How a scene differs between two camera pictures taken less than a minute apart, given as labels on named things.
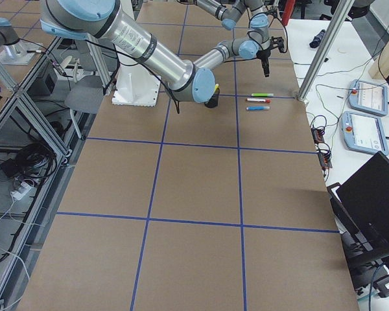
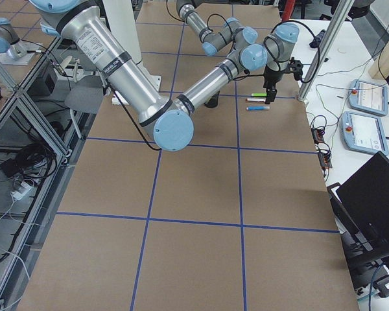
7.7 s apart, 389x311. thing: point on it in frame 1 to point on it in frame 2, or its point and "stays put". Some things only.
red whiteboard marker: (258, 100) stays put
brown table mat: (183, 207) stays put
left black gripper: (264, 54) to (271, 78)
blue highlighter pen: (257, 108) stays put
